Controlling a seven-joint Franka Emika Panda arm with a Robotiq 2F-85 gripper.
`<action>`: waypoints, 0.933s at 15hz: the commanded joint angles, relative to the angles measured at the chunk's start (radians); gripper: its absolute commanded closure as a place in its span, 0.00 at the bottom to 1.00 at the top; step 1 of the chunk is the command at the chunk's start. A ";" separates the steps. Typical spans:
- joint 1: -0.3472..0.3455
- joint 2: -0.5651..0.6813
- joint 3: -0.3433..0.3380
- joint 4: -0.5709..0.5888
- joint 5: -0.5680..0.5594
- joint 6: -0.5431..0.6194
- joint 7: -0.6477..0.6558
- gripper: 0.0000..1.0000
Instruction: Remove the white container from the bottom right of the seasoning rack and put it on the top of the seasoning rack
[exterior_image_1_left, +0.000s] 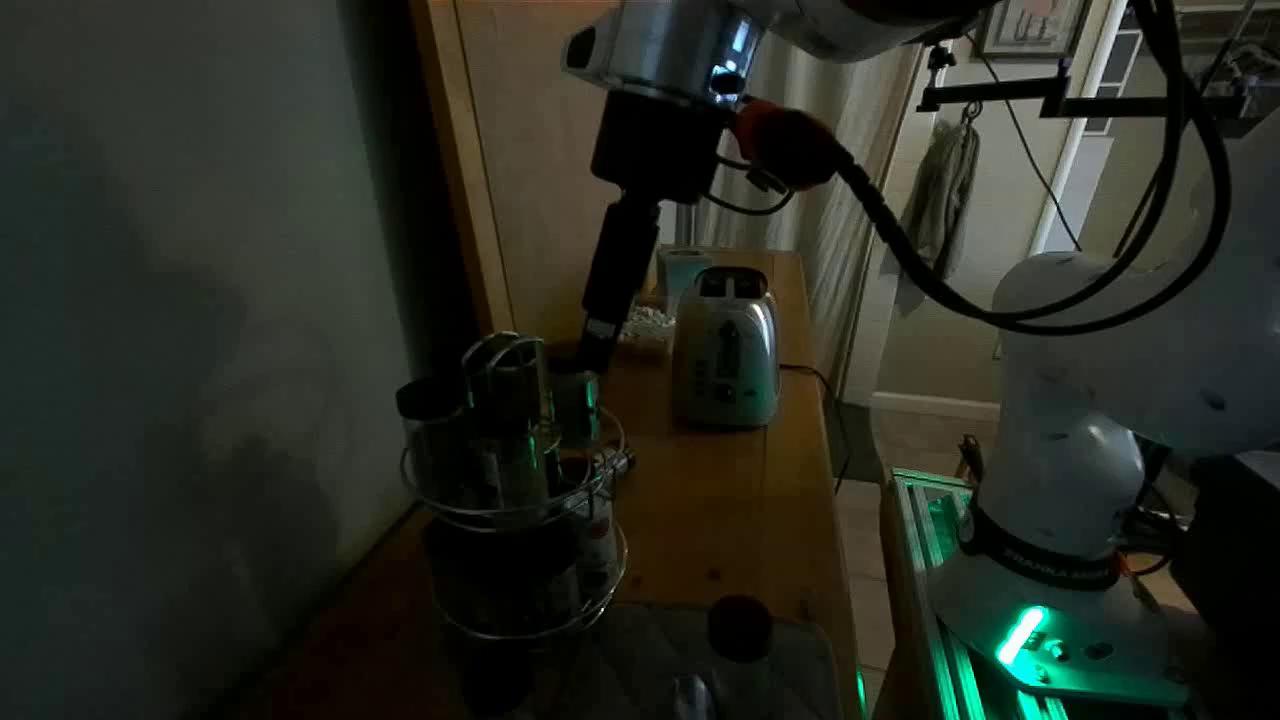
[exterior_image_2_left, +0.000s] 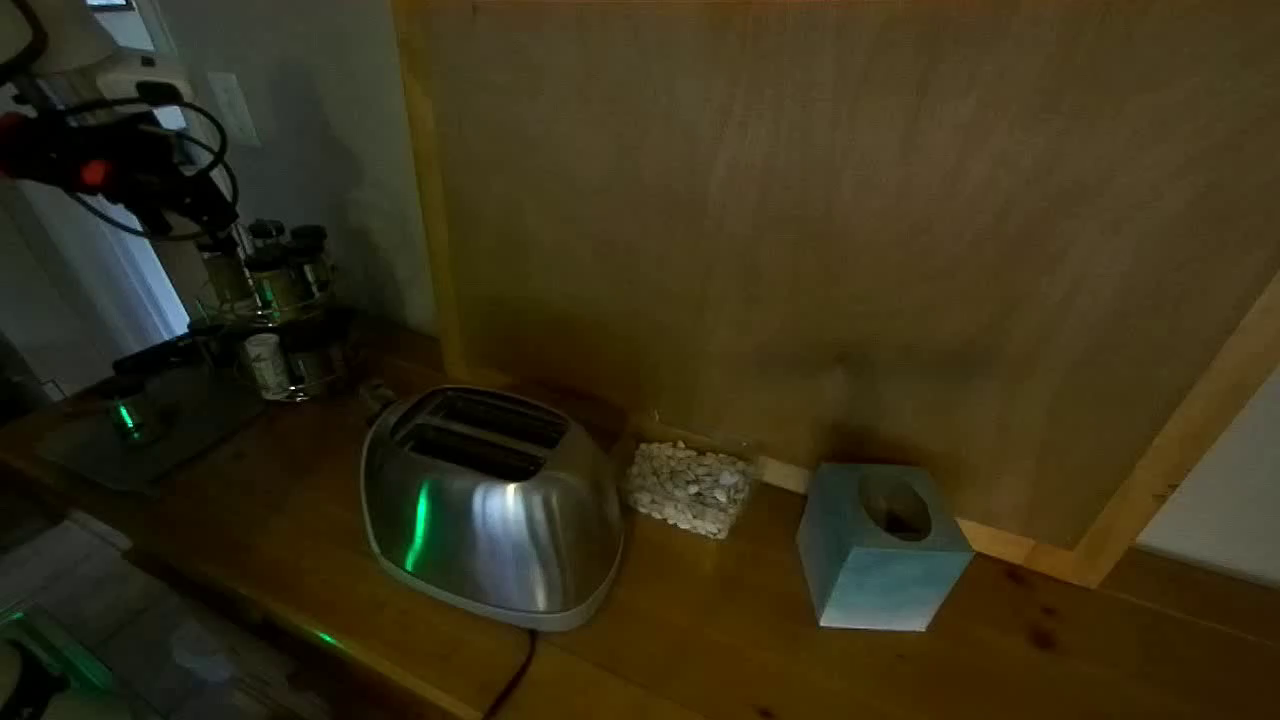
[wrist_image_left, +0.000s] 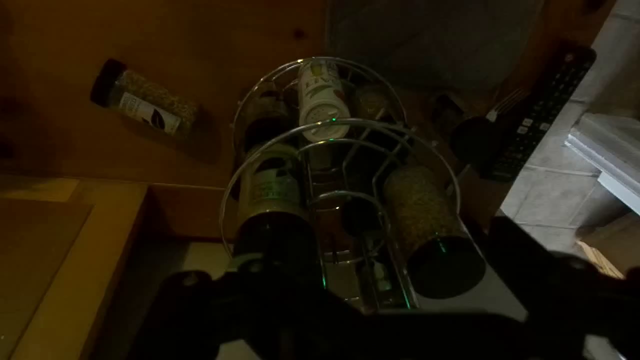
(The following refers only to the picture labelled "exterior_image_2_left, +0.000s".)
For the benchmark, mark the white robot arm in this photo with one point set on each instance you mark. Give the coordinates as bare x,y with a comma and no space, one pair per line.
61,61

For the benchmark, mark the silver two-slot toaster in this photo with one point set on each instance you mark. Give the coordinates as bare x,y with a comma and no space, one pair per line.
494,504

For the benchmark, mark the speckled white sponge block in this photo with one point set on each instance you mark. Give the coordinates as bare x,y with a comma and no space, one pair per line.
691,488

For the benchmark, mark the light blue tissue box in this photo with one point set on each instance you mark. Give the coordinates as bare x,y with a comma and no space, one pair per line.
876,545

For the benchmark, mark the wooden backboard panel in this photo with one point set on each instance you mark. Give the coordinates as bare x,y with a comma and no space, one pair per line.
1029,247

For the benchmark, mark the wire seasoning rack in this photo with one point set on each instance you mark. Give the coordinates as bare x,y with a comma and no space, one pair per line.
275,291

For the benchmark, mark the dark cutting board mat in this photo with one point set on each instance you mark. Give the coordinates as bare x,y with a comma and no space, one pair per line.
153,414

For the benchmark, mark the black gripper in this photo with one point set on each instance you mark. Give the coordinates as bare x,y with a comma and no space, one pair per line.
126,161

